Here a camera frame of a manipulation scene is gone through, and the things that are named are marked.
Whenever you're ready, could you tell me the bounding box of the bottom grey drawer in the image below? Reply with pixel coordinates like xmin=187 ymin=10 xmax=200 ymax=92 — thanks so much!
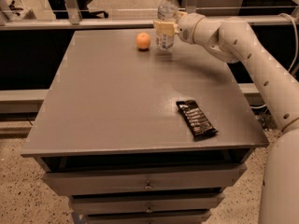
xmin=87 ymin=210 xmax=211 ymax=224

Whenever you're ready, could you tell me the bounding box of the clear plastic water bottle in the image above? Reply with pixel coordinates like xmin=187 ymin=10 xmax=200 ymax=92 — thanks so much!
xmin=156 ymin=0 xmax=178 ymax=50

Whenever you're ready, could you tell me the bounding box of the middle grey drawer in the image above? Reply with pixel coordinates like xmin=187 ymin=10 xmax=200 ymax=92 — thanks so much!
xmin=71 ymin=192 xmax=224 ymax=215

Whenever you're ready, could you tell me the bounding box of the orange fruit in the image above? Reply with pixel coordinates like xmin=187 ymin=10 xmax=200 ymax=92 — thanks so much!
xmin=135 ymin=33 xmax=151 ymax=49

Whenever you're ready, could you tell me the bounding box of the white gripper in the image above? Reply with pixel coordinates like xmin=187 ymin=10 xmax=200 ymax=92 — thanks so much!
xmin=153 ymin=11 xmax=204 ymax=44

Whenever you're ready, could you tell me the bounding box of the metal railing frame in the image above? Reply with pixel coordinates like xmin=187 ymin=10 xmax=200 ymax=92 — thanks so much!
xmin=0 ymin=0 xmax=299 ymax=32

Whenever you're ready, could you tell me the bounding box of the grey drawer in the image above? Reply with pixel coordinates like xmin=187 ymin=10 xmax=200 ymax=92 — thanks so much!
xmin=71 ymin=192 xmax=224 ymax=215
xmin=43 ymin=164 xmax=247 ymax=196
xmin=87 ymin=210 xmax=211 ymax=224

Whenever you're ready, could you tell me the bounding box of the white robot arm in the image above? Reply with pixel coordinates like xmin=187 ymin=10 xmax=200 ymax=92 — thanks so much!
xmin=153 ymin=12 xmax=299 ymax=224

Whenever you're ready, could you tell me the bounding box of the grey drawer cabinet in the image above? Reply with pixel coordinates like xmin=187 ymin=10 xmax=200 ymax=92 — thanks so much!
xmin=21 ymin=26 xmax=269 ymax=224

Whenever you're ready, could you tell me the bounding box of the black snack bar wrapper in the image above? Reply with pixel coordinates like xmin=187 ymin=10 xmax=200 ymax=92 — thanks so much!
xmin=176 ymin=100 xmax=217 ymax=137

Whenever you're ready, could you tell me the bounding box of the top grey drawer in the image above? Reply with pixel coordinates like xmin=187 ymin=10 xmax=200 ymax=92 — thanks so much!
xmin=43 ymin=164 xmax=247 ymax=196

